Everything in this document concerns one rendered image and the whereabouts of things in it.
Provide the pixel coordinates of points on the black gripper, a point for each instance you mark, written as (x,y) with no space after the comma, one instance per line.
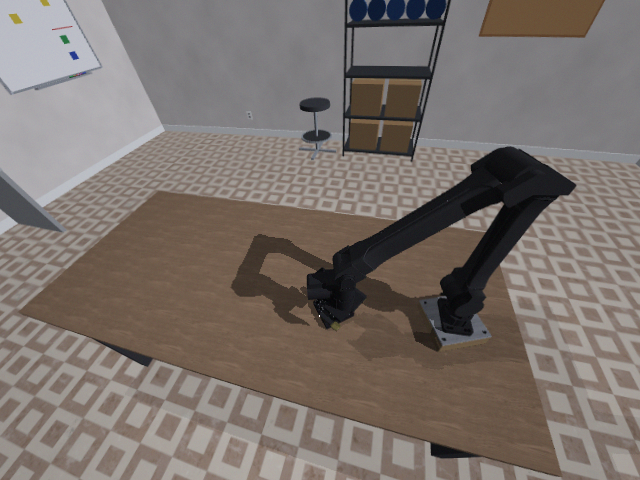
(343,309)

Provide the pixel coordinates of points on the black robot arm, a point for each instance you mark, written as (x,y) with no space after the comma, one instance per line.
(521,177)

